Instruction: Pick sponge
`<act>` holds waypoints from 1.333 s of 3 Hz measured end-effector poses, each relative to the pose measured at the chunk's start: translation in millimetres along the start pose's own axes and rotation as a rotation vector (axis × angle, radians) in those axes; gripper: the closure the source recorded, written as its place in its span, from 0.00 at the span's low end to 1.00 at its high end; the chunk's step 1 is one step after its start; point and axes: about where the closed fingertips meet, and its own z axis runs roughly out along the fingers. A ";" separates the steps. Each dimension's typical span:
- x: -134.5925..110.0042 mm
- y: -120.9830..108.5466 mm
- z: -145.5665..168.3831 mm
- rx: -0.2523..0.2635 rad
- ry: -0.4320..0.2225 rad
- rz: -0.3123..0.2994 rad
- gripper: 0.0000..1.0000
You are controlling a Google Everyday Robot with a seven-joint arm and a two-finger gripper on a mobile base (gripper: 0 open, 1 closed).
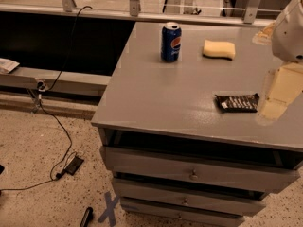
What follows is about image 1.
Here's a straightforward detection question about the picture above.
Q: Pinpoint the grey bottom drawer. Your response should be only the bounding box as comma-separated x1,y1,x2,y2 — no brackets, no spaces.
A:
120,198,244,227

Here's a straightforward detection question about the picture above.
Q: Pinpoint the grey drawer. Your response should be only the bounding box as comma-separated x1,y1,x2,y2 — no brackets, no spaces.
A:
120,198,244,227
112,178,265,216
101,147,300,193

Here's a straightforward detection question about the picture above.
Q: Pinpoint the black snack wrapper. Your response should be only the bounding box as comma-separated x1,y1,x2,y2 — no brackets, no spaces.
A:
216,94,259,113

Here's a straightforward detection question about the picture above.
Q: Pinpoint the black cable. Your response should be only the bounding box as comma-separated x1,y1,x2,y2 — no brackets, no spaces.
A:
0,5,94,192

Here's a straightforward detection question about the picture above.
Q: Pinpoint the blue Pepsi can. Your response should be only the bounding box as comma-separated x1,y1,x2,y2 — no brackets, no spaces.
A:
161,22,182,62

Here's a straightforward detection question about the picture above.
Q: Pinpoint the yellow sponge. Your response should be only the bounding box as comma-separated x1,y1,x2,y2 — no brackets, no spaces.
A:
203,40,236,60

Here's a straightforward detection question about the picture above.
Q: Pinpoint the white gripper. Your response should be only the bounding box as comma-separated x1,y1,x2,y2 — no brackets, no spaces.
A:
252,0,303,126

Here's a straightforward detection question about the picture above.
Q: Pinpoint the metal railing frame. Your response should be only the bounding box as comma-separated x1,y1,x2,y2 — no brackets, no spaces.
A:
0,0,273,27

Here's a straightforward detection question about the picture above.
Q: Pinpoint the grey ledge beam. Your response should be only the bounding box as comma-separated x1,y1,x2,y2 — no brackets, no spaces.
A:
0,67,111,96

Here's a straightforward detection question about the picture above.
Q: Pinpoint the grey middle drawer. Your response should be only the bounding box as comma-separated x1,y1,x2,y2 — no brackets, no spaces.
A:
112,178,265,216

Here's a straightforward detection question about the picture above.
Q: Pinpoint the black power adapter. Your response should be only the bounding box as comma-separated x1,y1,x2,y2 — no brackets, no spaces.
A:
64,156,84,175

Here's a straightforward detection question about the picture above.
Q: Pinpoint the grey top drawer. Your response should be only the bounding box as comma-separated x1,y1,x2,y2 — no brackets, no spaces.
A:
101,147,300,193

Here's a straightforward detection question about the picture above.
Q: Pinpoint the grey drawer cabinet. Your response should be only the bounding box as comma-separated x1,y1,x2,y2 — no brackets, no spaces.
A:
90,21,303,227

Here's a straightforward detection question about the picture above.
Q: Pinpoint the blue tape cross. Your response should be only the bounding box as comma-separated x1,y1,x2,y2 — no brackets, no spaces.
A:
98,192,119,227

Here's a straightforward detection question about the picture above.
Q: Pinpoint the black object on floor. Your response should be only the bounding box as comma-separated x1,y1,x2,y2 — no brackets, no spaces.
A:
80,207,93,227

